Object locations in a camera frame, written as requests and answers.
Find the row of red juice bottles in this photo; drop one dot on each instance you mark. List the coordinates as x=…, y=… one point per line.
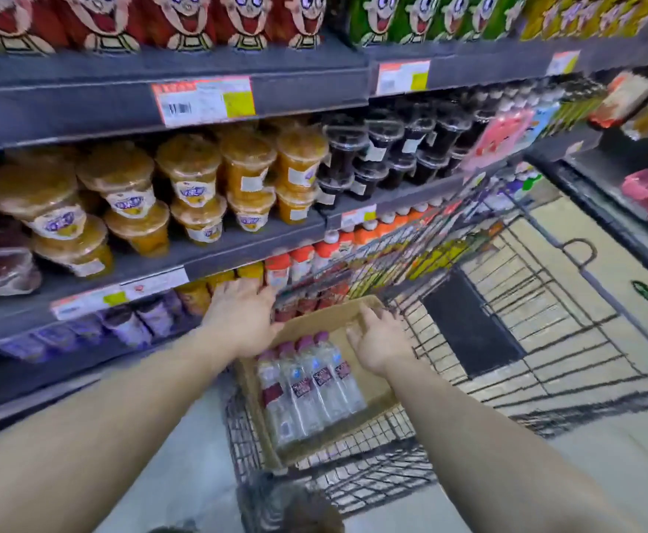
x=277, y=271

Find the group of orange fruit cups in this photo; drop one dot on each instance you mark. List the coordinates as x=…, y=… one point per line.
x=191, y=166

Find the row of green milk cans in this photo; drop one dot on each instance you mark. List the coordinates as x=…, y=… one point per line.
x=379, y=19

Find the row of purple label bottles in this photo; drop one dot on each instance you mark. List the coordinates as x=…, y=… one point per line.
x=501, y=194

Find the row of yellow milk cans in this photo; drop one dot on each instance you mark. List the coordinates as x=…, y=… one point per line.
x=579, y=13

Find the group of hanging snack packets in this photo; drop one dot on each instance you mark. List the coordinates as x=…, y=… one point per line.
x=621, y=97

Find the black snack display rack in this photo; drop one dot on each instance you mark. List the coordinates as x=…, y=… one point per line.
x=607, y=172

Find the person's right hand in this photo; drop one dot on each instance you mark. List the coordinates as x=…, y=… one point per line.
x=376, y=341

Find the person's left hand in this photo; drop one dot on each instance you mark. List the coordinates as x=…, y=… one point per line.
x=235, y=316

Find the group of soda bottles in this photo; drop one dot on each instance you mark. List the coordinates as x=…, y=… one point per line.
x=313, y=394

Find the olive brown trousers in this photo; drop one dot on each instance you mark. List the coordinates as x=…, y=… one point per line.
x=313, y=519

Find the row of yellow green packs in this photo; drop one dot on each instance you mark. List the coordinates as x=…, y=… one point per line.
x=440, y=260

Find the person's left forearm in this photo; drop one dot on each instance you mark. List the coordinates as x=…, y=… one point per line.
x=107, y=438

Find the person's right forearm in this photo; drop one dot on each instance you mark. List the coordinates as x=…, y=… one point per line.
x=496, y=455

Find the brown cardboard box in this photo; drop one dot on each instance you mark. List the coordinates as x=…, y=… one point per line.
x=371, y=383

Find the row of red milk cans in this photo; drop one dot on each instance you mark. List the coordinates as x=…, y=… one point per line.
x=96, y=22

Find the row of purple white pouches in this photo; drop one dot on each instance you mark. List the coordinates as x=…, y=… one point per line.
x=130, y=327

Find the pink plastic tub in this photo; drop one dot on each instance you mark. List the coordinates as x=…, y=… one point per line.
x=643, y=185

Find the group of dark jelly cups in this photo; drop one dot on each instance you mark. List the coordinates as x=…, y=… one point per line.
x=346, y=155

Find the row of small green bottles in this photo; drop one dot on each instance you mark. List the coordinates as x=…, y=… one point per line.
x=573, y=108

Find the group of pink drink packs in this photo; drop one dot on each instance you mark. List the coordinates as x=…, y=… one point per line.
x=501, y=135

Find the row of orange juice bottles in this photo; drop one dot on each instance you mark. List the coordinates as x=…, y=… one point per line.
x=365, y=235

